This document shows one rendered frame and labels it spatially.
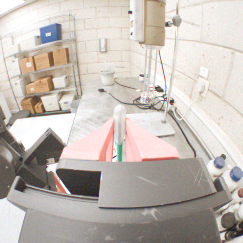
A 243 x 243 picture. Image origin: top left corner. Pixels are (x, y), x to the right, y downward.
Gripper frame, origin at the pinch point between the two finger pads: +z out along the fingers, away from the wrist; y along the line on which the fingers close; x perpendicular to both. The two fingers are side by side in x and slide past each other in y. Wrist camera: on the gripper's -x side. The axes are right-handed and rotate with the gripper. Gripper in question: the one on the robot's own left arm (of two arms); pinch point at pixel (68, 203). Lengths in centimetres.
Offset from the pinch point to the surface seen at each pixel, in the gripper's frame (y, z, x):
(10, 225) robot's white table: 8.6, -2.4, 28.7
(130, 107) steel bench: 42, 18, -48
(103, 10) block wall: 164, -94, -179
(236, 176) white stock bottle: -24.0, 21.6, -32.2
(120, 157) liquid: -10.3, -7.9, -15.1
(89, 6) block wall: 171, -116, -166
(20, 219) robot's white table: 9.9, -0.6, 23.4
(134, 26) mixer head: 10, -22, -50
